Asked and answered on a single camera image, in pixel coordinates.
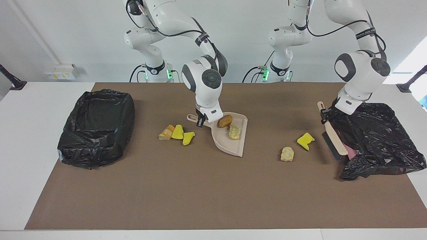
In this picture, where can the orange striped sponge piece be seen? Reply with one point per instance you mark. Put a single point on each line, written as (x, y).
(166, 134)

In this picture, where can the pink bin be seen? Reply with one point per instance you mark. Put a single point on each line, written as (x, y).
(352, 153)

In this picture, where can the light blue object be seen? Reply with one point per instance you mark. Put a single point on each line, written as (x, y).
(424, 101)

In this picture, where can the brown table mat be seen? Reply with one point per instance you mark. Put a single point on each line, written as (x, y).
(166, 200)

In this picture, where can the black stand foot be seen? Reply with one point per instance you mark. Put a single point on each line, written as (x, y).
(13, 83)
(405, 87)

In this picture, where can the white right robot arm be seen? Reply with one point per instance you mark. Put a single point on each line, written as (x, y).
(203, 80)

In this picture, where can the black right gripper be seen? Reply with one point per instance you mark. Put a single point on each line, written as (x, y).
(199, 116)

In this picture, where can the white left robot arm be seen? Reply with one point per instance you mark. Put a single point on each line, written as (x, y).
(360, 73)

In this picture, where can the brown bread shaped piece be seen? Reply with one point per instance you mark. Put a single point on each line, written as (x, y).
(225, 121)

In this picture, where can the beige crumbly sponge piece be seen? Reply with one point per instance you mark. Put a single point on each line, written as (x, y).
(234, 132)
(287, 154)

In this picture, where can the beige plastic dustpan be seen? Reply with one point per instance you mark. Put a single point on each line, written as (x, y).
(230, 146)

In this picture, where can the black trash bag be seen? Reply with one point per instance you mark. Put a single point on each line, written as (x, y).
(96, 140)
(383, 143)

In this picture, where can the beige hand brush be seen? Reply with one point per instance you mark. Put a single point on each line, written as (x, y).
(335, 140)

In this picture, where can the white wall socket box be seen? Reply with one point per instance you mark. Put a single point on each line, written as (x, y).
(60, 71)

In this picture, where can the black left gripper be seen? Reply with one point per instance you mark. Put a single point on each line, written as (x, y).
(329, 113)

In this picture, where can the yellow notched sponge piece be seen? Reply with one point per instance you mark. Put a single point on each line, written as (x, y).
(305, 141)

